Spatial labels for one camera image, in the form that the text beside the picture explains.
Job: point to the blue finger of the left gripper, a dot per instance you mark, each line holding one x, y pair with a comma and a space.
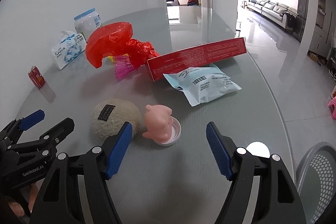
31, 120

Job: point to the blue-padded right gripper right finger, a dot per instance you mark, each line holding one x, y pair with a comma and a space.
223, 149

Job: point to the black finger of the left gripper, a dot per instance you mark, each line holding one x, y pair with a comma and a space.
59, 132

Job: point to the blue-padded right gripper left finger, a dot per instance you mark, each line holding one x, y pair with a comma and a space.
115, 148

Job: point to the beige fuzzy ball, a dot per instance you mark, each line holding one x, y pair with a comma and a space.
109, 116

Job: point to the white round lid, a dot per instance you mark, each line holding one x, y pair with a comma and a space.
175, 135

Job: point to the pink pig toy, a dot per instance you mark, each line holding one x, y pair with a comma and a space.
158, 122

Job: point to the light blue plastic pouch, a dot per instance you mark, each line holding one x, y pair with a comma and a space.
202, 84

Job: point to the long red cardboard box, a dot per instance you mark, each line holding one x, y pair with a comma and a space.
196, 56

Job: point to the red plastic bag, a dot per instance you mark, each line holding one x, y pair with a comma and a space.
116, 39

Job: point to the grey perforated trash basket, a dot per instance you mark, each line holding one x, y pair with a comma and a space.
316, 183

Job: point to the person's left hand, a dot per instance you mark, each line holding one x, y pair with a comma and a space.
18, 203

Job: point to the small red carton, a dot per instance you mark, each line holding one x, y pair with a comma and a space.
36, 77

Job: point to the pink brush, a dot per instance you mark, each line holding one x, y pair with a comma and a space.
122, 66

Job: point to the white tissue pack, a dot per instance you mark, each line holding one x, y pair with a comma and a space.
69, 46

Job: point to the white jar blue lid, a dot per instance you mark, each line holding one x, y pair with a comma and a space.
87, 22

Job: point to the pink plastic stool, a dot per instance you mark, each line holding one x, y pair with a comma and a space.
332, 107

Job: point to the grey sofa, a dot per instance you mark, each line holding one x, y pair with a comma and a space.
281, 14

